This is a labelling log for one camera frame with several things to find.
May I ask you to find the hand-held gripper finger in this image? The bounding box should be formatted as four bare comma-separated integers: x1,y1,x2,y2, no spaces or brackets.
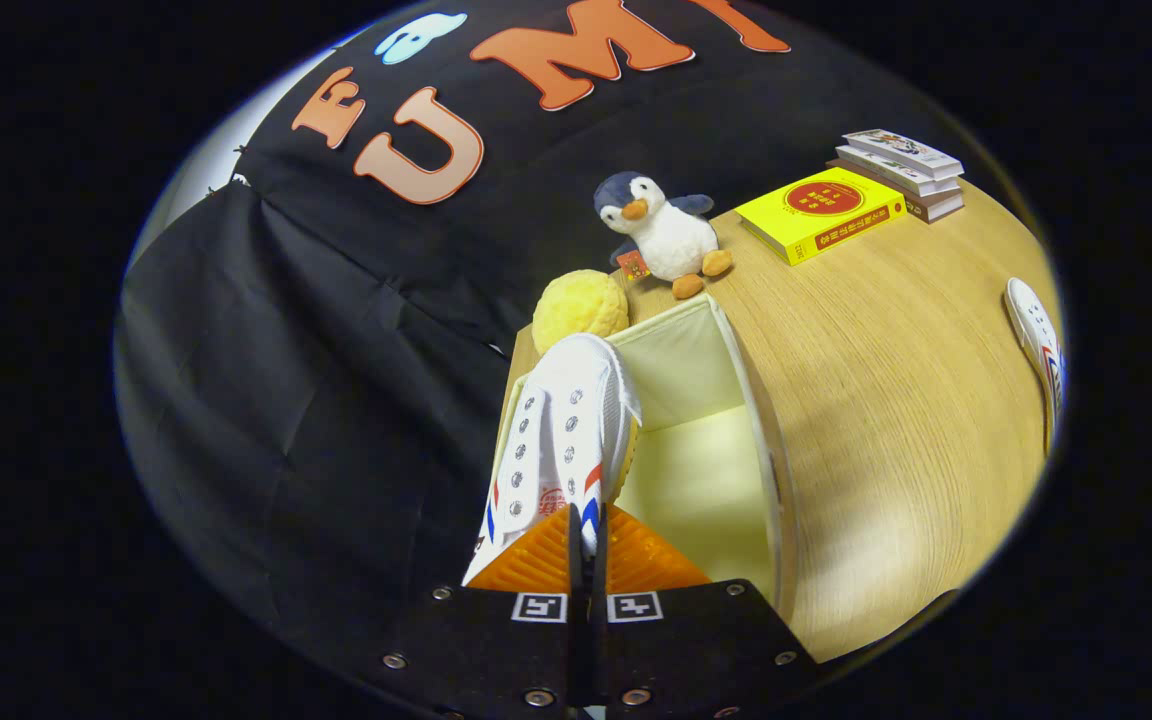
591,505,822,720
376,505,582,720

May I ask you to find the beige fabric storage box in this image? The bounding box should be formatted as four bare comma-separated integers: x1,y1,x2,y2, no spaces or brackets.
491,293,797,616

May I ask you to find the white striped canvas shoe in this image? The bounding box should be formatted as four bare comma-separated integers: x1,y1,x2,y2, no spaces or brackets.
461,333,644,586
1004,277,1065,456

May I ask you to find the yellow round plush bun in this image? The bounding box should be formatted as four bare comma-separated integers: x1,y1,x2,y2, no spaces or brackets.
532,269,630,353

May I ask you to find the black backdrop cloth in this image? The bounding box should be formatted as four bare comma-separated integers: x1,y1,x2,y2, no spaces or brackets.
116,0,937,681

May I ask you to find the penguin plush toy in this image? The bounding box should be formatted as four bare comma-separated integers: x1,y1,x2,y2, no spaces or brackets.
593,170,734,300

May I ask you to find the yellow book with red circle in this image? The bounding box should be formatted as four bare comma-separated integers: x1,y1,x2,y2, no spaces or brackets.
734,166,908,267

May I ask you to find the brown book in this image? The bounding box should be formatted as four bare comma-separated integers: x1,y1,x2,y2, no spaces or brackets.
826,158,965,224

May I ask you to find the white book with floral cover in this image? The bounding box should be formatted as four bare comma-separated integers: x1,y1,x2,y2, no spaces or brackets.
843,129,965,181

